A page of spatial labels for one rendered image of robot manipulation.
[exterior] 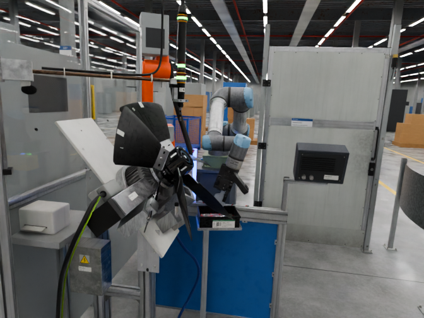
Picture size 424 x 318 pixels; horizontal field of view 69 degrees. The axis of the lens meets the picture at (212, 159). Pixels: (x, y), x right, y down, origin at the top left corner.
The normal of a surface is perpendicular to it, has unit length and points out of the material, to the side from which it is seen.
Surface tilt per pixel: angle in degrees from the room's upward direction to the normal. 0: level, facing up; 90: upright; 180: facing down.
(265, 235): 90
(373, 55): 90
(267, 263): 90
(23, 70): 90
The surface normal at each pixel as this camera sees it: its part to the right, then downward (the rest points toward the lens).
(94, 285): -0.15, 0.18
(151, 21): 0.31, 0.19
